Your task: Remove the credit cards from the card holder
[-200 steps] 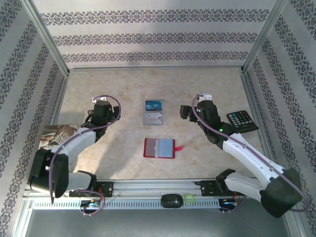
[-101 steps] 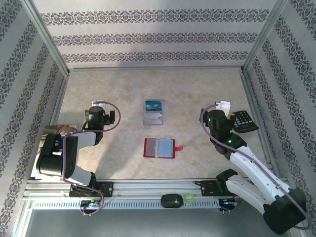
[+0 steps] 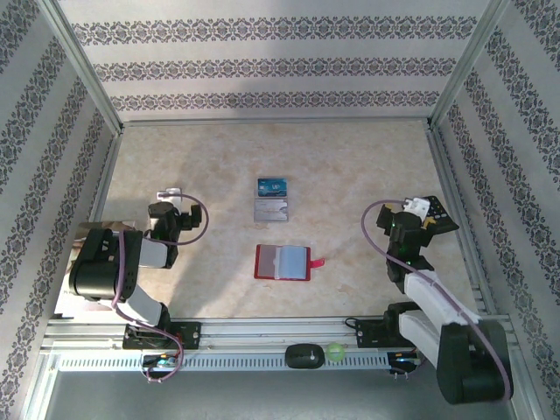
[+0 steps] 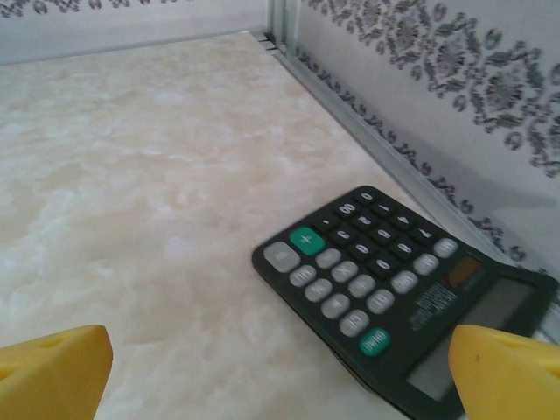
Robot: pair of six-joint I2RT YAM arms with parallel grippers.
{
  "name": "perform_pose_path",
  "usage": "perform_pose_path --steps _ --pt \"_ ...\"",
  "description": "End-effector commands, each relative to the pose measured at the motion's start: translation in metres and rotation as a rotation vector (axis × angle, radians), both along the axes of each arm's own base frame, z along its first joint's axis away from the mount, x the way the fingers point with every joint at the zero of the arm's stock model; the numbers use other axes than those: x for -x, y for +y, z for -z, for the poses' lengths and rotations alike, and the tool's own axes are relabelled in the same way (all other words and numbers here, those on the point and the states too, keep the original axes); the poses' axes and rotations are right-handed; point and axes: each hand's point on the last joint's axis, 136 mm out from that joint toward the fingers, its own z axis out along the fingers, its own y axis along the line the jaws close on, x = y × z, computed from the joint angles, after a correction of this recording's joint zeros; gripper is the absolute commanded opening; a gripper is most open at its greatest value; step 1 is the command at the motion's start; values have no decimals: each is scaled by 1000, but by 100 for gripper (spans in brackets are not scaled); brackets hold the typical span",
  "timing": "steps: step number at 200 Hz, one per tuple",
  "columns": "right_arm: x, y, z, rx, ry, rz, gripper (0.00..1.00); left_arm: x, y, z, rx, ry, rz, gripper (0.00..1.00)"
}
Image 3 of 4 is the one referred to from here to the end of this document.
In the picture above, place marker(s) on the aluminium frame post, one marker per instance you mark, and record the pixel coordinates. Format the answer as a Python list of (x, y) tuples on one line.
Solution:
[(82, 65), (465, 65)]

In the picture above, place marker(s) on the aluminium frame cross bar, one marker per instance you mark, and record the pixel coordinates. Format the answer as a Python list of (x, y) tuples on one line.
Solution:
[(275, 121)]

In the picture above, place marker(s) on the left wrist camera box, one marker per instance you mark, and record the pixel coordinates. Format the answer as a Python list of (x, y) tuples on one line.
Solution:
[(170, 196)]

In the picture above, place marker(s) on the small circuit board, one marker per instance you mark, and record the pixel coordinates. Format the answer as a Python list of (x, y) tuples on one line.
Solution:
[(404, 359), (164, 361)]

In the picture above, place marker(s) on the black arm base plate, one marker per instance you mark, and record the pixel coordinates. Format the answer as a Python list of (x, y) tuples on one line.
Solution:
[(369, 334), (192, 334)]

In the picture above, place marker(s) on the red card holder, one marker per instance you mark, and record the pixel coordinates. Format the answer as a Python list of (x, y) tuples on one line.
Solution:
[(267, 262)]

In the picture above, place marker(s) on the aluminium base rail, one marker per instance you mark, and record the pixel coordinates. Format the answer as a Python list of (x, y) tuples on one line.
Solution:
[(271, 332)]

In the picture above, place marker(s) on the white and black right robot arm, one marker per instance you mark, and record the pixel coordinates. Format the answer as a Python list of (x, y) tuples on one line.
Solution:
[(437, 306)]

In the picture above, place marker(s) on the brown printed book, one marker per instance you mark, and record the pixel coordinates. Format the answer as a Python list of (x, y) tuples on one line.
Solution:
[(109, 225)]

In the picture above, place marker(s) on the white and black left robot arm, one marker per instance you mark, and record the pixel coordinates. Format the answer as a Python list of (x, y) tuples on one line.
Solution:
[(105, 271)]

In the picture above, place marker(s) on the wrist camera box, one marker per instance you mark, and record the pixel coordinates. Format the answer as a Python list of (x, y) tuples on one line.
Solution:
[(417, 206), (170, 196)]

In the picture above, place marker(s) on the blue credit card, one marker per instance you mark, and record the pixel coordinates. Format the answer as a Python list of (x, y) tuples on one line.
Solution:
[(271, 187)]

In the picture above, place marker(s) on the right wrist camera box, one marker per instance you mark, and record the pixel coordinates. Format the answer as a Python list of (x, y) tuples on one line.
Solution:
[(417, 206)]

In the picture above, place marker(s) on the silver VIP card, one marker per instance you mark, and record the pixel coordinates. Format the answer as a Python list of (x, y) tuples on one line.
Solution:
[(271, 212)]

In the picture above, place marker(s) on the black calculator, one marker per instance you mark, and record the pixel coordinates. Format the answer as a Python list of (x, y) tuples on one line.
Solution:
[(443, 214)]

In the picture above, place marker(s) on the aluminium frame side rail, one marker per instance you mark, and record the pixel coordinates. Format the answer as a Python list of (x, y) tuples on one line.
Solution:
[(449, 175), (106, 175)]

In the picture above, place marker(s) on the black computer mouse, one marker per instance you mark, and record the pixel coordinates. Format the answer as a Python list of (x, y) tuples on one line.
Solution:
[(304, 356)]

